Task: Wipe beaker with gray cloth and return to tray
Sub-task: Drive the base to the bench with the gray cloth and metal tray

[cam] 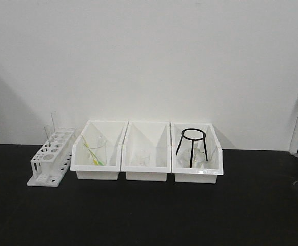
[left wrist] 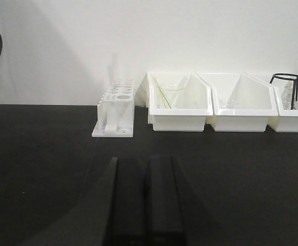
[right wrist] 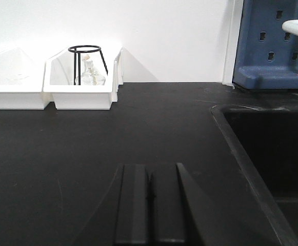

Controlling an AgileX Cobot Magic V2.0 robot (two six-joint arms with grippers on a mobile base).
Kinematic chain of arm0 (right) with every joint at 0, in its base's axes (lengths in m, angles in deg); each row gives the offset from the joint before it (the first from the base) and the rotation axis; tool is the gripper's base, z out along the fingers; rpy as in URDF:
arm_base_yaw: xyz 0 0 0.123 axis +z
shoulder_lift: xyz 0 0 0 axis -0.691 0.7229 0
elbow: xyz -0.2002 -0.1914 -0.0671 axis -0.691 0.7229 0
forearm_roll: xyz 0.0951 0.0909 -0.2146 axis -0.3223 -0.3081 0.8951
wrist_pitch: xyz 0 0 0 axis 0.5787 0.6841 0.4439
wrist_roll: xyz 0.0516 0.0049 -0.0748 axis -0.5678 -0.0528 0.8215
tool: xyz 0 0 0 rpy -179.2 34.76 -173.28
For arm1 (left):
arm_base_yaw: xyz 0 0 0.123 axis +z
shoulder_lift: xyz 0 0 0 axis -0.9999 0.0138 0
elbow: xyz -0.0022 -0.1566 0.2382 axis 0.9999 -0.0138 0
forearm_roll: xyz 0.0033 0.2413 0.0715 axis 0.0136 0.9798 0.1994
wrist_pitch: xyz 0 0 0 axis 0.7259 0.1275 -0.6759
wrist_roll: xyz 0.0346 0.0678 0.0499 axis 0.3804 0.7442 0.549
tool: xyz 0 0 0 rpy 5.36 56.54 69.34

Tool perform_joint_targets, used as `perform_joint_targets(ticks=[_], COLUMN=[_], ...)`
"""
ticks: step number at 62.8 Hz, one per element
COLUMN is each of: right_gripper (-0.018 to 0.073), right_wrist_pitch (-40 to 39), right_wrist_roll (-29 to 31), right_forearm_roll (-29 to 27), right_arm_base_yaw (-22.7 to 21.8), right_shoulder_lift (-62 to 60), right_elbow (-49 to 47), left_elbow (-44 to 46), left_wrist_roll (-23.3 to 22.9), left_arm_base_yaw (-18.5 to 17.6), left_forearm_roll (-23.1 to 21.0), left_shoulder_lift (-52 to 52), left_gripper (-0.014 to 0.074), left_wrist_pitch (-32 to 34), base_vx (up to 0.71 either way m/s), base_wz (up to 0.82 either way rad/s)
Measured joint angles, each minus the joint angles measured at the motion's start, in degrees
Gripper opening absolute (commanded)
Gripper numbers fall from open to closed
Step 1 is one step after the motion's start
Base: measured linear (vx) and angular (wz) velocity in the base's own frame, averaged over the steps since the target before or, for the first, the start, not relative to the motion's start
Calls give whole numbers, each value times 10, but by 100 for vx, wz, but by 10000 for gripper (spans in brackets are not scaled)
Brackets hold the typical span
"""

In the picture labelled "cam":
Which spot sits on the large glass beaker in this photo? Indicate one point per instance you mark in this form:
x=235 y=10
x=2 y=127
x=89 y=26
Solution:
x=99 y=150

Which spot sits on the white test tube rack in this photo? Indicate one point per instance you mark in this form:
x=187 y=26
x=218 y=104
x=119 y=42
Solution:
x=51 y=162

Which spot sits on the glass test tube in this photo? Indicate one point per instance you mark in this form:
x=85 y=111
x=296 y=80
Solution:
x=50 y=129

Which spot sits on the right white storage bin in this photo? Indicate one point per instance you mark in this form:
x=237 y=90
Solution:
x=210 y=169

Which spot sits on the middle white storage bin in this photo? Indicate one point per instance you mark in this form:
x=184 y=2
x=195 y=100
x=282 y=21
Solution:
x=154 y=137

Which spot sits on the left white storage bin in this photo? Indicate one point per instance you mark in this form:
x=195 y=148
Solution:
x=97 y=152

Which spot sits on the white storage bin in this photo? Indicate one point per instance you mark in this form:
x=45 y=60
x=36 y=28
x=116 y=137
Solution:
x=154 y=137
x=97 y=152
x=210 y=169

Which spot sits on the black wire tripod stand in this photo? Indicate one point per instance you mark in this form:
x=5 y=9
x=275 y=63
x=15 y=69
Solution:
x=194 y=135

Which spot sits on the glass flask in bin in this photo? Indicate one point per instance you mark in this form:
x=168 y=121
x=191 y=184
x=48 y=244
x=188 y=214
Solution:
x=192 y=158

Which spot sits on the small glass beaker in bin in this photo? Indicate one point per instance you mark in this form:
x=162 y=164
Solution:
x=142 y=158

